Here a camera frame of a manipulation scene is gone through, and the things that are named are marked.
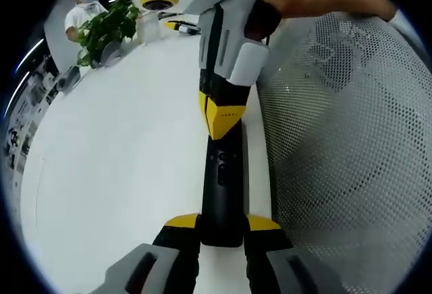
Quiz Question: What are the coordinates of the black remote control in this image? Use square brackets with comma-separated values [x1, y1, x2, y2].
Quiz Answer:
[201, 118, 250, 248]

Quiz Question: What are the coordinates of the person's right hand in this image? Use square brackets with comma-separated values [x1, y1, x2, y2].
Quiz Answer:
[243, 0, 288, 44]

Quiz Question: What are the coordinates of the green potted plant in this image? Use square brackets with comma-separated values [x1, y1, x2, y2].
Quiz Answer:
[76, 0, 140, 69]

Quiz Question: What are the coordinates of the grey curved headset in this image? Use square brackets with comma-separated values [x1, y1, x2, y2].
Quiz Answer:
[55, 65, 82, 94]
[101, 40, 122, 65]

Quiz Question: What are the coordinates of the clear glass jar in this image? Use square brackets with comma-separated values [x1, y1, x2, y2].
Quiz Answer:
[136, 13, 161, 44]

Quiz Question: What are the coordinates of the spare gripper on table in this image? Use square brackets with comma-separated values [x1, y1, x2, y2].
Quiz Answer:
[167, 20, 202, 35]

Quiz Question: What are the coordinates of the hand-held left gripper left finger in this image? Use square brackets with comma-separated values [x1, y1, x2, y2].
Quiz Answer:
[87, 212, 203, 294]

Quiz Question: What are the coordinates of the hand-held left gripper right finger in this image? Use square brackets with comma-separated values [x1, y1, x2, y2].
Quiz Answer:
[242, 214, 348, 294]

